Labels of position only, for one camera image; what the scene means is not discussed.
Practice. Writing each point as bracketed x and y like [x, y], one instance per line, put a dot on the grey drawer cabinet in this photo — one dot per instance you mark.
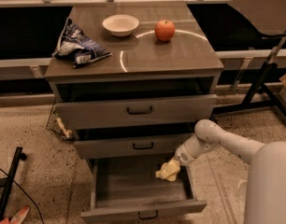
[140, 67]

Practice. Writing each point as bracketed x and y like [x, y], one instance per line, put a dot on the grey middle drawer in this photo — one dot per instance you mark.
[122, 147]

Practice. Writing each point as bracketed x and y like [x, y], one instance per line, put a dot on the red apple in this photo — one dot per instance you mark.
[164, 30]

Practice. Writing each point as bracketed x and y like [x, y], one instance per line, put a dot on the black stand with wheel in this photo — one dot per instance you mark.
[258, 86]

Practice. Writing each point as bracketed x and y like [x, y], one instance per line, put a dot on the black floor stand left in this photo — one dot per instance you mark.
[7, 181]

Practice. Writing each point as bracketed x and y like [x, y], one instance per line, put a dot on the grey top drawer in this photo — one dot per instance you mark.
[108, 114]

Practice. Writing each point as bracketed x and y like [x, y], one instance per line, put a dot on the grey bottom drawer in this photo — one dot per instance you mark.
[125, 186]

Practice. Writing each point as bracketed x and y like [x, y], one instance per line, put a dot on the wire mesh basket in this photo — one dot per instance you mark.
[56, 127]

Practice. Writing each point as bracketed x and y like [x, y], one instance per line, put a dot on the black bottom drawer handle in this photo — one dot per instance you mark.
[148, 215]

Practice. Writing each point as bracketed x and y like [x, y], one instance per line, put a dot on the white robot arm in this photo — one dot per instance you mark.
[265, 201]

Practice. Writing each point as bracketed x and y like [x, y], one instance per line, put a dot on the orange white object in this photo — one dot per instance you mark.
[18, 218]

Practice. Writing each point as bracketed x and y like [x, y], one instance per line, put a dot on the yellow sponge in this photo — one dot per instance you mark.
[170, 176]

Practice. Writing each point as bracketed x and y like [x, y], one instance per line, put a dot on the black top drawer handle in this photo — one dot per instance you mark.
[143, 111]

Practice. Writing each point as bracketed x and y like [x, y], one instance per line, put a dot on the blue chip bag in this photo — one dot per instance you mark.
[74, 46]

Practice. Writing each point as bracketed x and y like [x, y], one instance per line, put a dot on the white bowl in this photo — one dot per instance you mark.
[120, 25]

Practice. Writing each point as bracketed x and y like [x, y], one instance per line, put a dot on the black middle drawer handle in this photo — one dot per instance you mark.
[137, 146]

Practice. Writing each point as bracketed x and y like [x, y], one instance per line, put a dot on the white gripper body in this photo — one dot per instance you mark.
[184, 157]

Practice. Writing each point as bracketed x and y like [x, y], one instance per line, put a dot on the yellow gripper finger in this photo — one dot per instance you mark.
[171, 166]

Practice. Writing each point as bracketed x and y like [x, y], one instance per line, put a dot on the grey drawer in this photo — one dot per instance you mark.
[108, 114]
[125, 186]
[122, 147]

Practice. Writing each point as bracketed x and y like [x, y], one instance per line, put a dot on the black drawer handle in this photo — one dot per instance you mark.
[143, 111]
[137, 146]
[148, 215]

